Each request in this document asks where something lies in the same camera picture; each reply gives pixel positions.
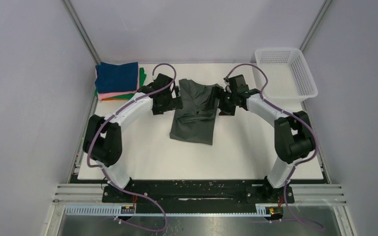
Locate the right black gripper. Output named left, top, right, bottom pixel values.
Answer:
left=204, top=86, right=237, bottom=117

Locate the dark grey t-shirt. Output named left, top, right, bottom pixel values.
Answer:
left=169, top=79, right=219, bottom=146

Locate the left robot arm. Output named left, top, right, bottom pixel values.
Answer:
left=83, top=74, right=183, bottom=202

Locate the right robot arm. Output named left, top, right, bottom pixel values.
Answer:
left=208, top=75, right=317, bottom=203

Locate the folded green t-shirt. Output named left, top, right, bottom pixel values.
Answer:
left=94, top=67, right=147, bottom=101

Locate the white plastic basket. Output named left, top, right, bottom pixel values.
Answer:
left=253, top=47, right=318, bottom=104

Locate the folded navy blue t-shirt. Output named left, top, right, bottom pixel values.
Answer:
left=94, top=62, right=139, bottom=93

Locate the folded pink t-shirt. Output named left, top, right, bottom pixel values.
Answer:
left=95, top=68, right=141, bottom=101

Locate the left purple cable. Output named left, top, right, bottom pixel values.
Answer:
left=86, top=63, right=177, bottom=233

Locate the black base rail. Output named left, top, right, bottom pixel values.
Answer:
left=70, top=174, right=328, bottom=216

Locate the white slotted cable duct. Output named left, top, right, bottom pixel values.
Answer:
left=64, top=204, right=281, bottom=218

